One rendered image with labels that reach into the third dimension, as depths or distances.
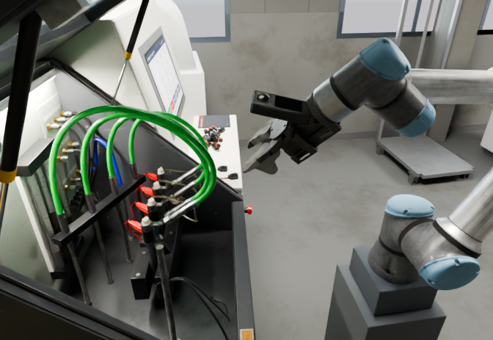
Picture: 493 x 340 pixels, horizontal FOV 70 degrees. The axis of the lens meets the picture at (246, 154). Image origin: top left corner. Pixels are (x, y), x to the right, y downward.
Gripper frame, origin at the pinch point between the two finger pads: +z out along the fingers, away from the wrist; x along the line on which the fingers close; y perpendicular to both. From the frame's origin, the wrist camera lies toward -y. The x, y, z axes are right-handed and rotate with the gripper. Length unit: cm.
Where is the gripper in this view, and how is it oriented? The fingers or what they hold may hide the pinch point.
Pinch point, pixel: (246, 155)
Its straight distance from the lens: 76.1
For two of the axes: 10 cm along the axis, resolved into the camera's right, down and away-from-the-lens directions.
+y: 7.5, 5.5, 3.6
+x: 1.4, -6.6, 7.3
